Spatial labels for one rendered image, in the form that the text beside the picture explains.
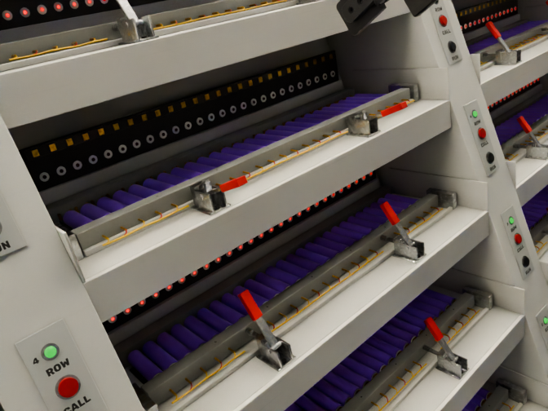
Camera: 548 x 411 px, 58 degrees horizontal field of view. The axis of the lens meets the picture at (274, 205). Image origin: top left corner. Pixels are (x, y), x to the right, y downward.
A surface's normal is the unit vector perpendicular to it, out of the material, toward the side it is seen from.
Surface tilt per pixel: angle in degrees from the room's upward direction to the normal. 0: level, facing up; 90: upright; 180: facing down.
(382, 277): 18
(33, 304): 90
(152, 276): 108
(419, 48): 90
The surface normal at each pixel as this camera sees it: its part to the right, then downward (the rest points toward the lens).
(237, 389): -0.18, -0.90
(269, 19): 0.66, 0.18
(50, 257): 0.56, -0.11
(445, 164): -0.74, 0.39
